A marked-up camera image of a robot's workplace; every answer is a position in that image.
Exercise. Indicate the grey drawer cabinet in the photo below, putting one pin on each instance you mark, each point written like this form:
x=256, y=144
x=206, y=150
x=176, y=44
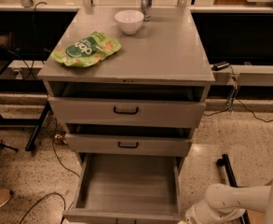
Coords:
x=165, y=51

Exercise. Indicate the grey top drawer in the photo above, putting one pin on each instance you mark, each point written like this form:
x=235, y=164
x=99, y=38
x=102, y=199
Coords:
x=127, y=105

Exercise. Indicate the black power adapter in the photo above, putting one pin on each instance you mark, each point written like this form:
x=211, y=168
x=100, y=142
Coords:
x=220, y=66

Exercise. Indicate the grey drawer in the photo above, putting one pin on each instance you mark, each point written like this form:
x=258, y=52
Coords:
x=126, y=189
x=127, y=105
x=130, y=140

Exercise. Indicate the black table leg frame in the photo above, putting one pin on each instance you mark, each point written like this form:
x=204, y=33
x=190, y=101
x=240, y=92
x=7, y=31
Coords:
x=35, y=123

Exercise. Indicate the white bowl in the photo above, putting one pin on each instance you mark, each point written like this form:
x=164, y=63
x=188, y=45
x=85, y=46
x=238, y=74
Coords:
x=129, y=21

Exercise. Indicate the grey bottom drawer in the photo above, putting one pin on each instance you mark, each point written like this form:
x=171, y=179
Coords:
x=126, y=189

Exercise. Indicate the silver drink can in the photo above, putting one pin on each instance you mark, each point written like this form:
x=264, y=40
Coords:
x=146, y=9

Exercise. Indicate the black metal stand leg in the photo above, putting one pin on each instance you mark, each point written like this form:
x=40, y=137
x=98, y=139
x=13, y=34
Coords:
x=225, y=162

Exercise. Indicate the green snack bag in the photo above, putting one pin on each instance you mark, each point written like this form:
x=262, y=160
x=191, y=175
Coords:
x=87, y=51

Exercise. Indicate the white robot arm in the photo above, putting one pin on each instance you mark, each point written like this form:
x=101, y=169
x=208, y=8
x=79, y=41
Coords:
x=223, y=203

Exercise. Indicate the grey middle drawer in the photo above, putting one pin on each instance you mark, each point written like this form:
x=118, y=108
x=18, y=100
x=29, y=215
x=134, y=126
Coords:
x=130, y=140

